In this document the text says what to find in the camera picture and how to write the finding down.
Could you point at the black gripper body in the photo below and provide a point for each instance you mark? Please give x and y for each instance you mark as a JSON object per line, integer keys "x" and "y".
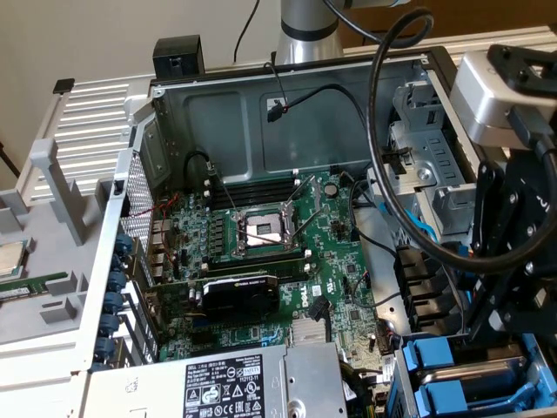
{"x": 533, "y": 204}

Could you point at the blue plastic disk carrier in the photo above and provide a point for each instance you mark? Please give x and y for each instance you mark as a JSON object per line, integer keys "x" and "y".
{"x": 441, "y": 394}

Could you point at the silver metal drive cage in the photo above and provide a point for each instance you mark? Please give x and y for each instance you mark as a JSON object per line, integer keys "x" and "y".
{"x": 435, "y": 152}

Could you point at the black plastic air shroud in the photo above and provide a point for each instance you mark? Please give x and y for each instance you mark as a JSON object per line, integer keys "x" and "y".
{"x": 418, "y": 287}

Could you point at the hard drive in blue caddy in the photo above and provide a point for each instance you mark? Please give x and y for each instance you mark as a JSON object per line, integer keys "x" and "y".
{"x": 402, "y": 383}

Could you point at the round coin battery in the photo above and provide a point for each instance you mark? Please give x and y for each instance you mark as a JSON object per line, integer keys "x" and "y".
{"x": 331, "y": 189}

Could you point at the green motherboard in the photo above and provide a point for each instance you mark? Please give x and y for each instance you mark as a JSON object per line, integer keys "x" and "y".
{"x": 330, "y": 270}

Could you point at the metal socket cover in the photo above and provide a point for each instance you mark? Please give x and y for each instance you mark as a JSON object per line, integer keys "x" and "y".
{"x": 306, "y": 191}

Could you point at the brown cardboard box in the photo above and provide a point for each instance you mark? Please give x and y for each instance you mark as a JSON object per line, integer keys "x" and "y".
{"x": 478, "y": 17}

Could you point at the silver finned heatsink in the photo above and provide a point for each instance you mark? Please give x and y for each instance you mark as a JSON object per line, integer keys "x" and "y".
{"x": 306, "y": 332}

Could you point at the CPU socket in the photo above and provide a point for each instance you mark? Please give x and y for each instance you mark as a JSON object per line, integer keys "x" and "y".
{"x": 261, "y": 228}

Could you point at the black graphics card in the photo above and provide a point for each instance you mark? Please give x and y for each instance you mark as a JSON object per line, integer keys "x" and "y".
{"x": 239, "y": 298}

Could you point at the open grey PC case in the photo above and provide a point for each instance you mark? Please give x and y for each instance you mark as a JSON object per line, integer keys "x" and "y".
{"x": 217, "y": 130}

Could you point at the silver power supply unit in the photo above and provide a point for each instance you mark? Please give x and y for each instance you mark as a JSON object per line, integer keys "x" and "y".
{"x": 226, "y": 383}

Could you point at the grey parts rack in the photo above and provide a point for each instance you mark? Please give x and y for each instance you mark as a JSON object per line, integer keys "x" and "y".
{"x": 52, "y": 252}

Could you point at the silver CPU chip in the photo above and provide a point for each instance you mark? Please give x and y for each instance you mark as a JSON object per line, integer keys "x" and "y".
{"x": 11, "y": 259}

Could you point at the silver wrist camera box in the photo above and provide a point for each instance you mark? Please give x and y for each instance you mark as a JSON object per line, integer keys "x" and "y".
{"x": 478, "y": 100}

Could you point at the black box bracket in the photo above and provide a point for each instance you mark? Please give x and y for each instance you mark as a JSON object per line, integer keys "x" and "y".
{"x": 178, "y": 56}

